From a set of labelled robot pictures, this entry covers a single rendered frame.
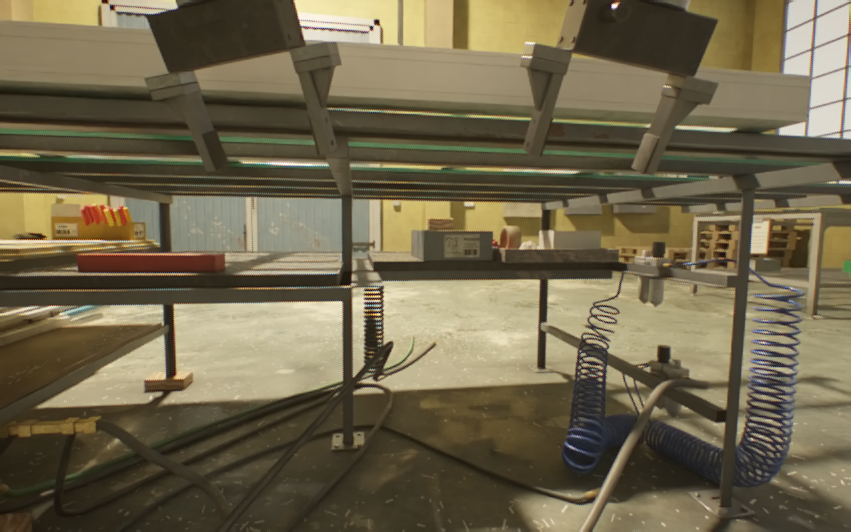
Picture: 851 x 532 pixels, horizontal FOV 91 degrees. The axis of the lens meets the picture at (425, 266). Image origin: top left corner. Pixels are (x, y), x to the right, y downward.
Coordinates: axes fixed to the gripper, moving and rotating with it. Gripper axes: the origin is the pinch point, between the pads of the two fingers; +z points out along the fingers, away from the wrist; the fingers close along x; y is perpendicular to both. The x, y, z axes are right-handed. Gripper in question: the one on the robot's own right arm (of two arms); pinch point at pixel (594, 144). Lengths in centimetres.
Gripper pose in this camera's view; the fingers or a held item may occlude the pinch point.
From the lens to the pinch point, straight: 51.3
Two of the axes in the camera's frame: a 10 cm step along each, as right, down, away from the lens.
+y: 0.9, 4.8, -8.7
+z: -1.8, 8.7, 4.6
